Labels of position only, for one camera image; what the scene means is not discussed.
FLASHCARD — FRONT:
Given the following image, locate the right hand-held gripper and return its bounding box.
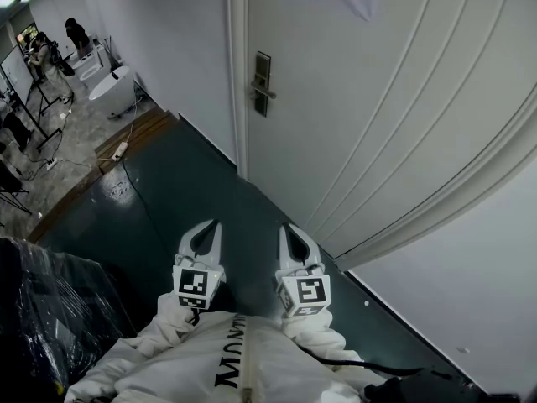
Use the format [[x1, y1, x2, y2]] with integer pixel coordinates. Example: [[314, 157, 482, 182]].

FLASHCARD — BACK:
[[274, 222, 332, 319]]

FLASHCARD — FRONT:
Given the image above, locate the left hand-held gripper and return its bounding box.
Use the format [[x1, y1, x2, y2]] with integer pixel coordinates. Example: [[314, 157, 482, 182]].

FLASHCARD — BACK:
[[171, 218, 228, 311]]

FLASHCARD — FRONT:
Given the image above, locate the person's right forearm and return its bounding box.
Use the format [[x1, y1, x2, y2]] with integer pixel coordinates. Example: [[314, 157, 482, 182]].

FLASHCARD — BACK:
[[279, 311, 367, 367]]

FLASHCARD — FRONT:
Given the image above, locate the person's left forearm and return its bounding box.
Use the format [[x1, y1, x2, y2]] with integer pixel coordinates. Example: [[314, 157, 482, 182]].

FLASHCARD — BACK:
[[136, 290, 215, 354]]

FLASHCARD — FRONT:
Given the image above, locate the metal door lock plate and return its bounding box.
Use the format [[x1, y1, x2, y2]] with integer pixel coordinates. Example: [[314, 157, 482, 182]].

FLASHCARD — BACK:
[[253, 50, 272, 118]]

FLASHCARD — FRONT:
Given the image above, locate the person's white jacket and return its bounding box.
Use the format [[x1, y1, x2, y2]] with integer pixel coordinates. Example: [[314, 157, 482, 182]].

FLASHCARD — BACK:
[[63, 308, 389, 403]]

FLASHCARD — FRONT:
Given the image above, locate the wooden slatted floor board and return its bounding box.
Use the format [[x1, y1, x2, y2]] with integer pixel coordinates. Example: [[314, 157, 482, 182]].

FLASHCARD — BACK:
[[94, 108, 180, 175]]

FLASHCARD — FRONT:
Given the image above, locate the black waist pouch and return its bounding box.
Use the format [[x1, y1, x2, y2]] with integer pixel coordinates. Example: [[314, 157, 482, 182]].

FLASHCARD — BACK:
[[362, 374, 521, 403]]

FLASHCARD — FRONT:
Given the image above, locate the plastic-wrapped dark object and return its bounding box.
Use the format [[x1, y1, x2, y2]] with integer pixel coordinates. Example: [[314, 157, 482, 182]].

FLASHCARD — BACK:
[[0, 236, 142, 403]]

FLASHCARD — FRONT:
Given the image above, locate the white oval toilet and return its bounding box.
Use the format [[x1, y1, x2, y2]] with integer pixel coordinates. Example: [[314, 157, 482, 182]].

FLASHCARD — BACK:
[[87, 65, 135, 120]]

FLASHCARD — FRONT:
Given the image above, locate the black tripod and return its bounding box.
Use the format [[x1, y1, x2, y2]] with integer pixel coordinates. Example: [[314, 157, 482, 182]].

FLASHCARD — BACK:
[[0, 160, 34, 228]]

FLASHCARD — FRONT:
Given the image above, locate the black chair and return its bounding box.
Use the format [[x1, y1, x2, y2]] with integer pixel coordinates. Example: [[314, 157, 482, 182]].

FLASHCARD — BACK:
[[0, 110, 34, 153]]

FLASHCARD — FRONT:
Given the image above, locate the whiteboard on black stand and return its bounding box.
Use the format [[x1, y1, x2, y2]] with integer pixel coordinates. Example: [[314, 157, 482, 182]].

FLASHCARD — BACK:
[[0, 43, 65, 154]]

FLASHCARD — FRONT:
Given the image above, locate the black floor cable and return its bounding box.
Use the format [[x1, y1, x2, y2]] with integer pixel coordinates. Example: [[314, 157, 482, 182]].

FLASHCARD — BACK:
[[120, 157, 180, 268]]

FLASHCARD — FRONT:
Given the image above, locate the thin white cable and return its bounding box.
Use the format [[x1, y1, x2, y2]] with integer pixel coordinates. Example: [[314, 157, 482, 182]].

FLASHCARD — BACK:
[[120, 82, 140, 145]]

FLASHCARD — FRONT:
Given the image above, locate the metal door lever handle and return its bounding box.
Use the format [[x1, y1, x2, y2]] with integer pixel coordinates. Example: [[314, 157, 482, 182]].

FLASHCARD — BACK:
[[249, 79, 279, 101]]

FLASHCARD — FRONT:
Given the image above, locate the wall screen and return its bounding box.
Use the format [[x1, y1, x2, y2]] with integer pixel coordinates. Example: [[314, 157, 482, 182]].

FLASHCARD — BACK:
[[15, 22, 39, 53]]

